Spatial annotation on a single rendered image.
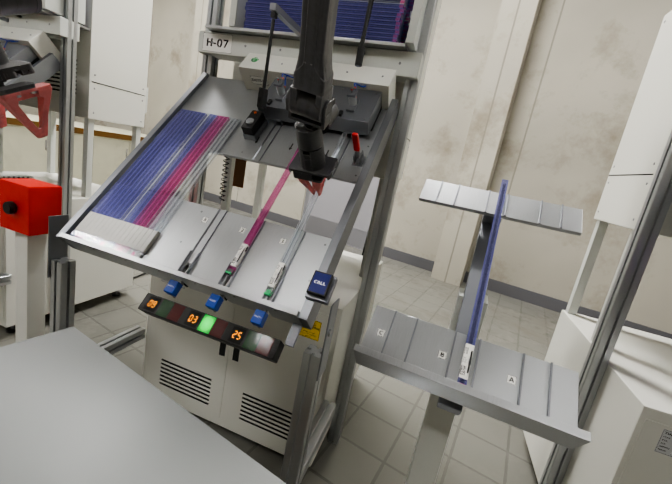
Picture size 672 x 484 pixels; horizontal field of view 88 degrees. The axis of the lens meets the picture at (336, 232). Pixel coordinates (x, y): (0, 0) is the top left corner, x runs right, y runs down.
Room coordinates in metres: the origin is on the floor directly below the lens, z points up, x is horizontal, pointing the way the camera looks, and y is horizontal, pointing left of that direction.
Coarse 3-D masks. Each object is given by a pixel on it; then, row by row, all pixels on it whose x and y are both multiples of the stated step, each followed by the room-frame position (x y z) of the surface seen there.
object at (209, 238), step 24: (192, 216) 0.87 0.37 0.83; (216, 216) 0.86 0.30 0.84; (240, 216) 0.86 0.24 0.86; (168, 240) 0.82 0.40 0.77; (192, 240) 0.82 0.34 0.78; (216, 240) 0.81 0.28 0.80; (240, 240) 0.81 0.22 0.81; (264, 240) 0.80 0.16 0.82; (288, 240) 0.80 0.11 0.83; (312, 240) 0.79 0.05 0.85; (168, 264) 0.77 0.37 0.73; (192, 264) 0.76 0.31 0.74; (216, 264) 0.77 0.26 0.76; (240, 264) 0.76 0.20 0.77; (264, 264) 0.76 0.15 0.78; (288, 264) 0.75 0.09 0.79; (312, 264) 0.75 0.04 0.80; (240, 288) 0.72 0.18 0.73; (264, 288) 0.72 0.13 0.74; (288, 288) 0.71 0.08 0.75
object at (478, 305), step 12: (504, 180) 0.85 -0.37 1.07; (504, 192) 0.82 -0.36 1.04; (492, 228) 0.74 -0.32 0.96; (492, 240) 0.72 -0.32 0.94; (492, 252) 0.69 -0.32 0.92; (480, 276) 0.66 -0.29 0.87; (480, 288) 0.63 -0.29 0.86; (480, 300) 0.61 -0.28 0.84; (480, 312) 0.60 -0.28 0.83; (468, 336) 0.56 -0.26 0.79
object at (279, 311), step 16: (80, 240) 0.81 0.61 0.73; (112, 256) 0.80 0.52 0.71; (128, 256) 0.77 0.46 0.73; (144, 272) 0.81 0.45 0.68; (160, 272) 0.76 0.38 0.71; (176, 272) 0.73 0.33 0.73; (192, 288) 0.77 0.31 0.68; (208, 288) 0.72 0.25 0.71; (224, 288) 0.70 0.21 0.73; (240, 304) 0.73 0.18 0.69; (256, 304) 0.68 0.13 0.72; (272, 304) 0.67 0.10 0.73; (288, 320) 0.69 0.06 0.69
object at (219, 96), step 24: (192, 96) 1.23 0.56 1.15; (216, 96) 1.22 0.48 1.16; (240, 96) 1.21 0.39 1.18; (240, 144) 1.04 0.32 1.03; (264, 144) 1.04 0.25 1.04; (288, 144) 1.03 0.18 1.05; (336, 144) 1.01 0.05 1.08; (360, 144) 1.01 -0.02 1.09; (336, 168) 0.95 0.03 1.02; (360, 168) 0.94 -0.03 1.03
